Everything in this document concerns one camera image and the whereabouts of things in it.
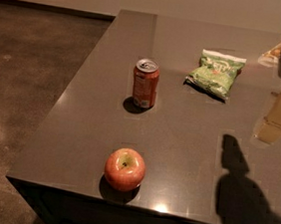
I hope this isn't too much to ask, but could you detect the red coke can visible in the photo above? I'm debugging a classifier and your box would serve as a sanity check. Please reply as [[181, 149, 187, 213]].
[[133, 58, 159, 109]]

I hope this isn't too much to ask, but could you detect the green chip bag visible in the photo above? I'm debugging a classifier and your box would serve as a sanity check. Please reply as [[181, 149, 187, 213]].
[[185, 50, 246, 101]]

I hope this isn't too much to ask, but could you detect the red apple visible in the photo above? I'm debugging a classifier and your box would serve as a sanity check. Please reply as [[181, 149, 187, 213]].
[[104, 148, 145, 192]]

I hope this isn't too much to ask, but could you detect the yellow snack bag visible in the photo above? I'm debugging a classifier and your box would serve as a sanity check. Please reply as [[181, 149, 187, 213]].
[[258, 43, 281, 68]]

